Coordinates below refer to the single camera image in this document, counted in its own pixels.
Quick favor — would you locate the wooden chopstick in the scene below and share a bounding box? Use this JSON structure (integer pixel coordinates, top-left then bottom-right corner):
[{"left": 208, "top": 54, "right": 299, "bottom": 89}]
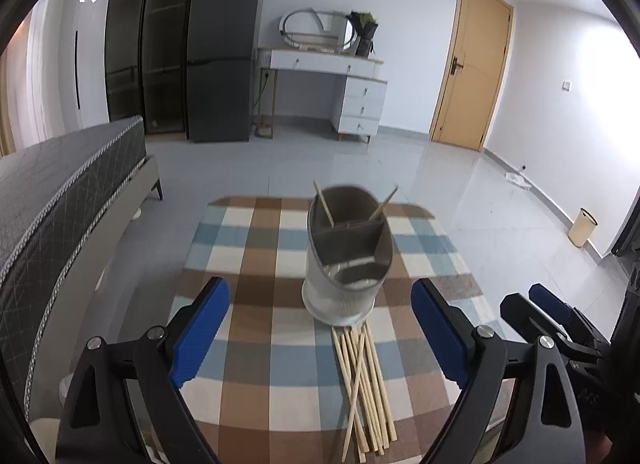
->
[
  {"left": 345, "top": 327, "right": 384, "bottom": 455},
  {"left": 314, "top": 179, "right": 335, "bottom": 228},
  {"left": 332, "top": 328, "right": 368, "bottom": 463},
  {"left": 366, "top": 322, "right": 397, "bottom": 444},
  {"left": 349, "top": 356, "right": 362, "bottom": 415},
  {"left": 368, "top": 185, "right": 398, "bottom": 221},
  {"left": 359, "top": 322, "right": 390, "bottom": 453},
  {"left": 333, "top": 327, "right": 378, "bottom": 463}
]

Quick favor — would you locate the beige waste bin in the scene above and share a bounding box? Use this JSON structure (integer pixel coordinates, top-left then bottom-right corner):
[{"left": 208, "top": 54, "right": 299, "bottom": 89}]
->
[{"left": 567, "top": 208, "right": 598, "bottom": 248}]

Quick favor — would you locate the checkered table cloth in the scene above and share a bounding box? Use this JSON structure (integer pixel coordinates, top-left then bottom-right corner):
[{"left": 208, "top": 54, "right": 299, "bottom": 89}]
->
[{"left": 174, "top": 196, "right": 498, "bottom": 463}]

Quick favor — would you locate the white paper on floor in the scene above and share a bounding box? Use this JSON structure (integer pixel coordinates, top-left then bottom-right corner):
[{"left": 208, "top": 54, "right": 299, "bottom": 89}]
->
[{"left": 504, "top": 172, "right": 532, "bottom": 191}]

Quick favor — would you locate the grey utensil holder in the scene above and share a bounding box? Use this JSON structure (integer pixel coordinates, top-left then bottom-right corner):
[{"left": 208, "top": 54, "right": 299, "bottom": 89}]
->
[{"left": 302, "top": 185, "right": 394, "bottom": 327}]

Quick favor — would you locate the grey mattress bed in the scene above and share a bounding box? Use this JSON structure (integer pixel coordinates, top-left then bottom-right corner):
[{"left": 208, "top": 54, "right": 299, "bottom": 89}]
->
[{"left": 0, "top": 114, "right": 164, "bottom": 395}]

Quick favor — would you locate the white dressing table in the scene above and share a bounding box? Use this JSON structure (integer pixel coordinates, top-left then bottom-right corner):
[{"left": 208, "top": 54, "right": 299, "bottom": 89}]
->
[{"left": 255, "top": 48, "right": 387, "bottom": 142}]

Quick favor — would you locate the yellow wooden door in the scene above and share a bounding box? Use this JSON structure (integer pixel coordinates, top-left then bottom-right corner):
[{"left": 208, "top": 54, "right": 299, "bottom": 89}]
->
[{"left": 430, "top": 0, "right": 513, "bottom": 151}]

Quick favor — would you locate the white wardrobe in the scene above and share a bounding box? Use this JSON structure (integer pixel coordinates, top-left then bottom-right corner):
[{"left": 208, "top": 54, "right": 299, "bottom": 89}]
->
[{"left": 50, "top": 0, "right": 108, "bottom": 133}]

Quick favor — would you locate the oval vanity mirror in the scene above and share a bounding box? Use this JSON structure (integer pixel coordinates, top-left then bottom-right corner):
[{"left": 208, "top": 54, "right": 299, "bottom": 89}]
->
[{"left": 279, "top": 8, "right": 357, "bottom": 53}]

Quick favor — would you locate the dark grey refrigerator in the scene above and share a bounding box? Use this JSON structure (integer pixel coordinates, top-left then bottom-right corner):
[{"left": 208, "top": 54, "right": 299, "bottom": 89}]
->
[{"left": 186, "top": 0, "right": 262, "bottom": 142}]

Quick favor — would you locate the black glass cabinet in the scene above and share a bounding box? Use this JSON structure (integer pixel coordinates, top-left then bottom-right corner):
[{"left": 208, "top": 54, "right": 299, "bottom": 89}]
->
[{"left": 105, "top": 0, "right": 189, "bottom": 135}]

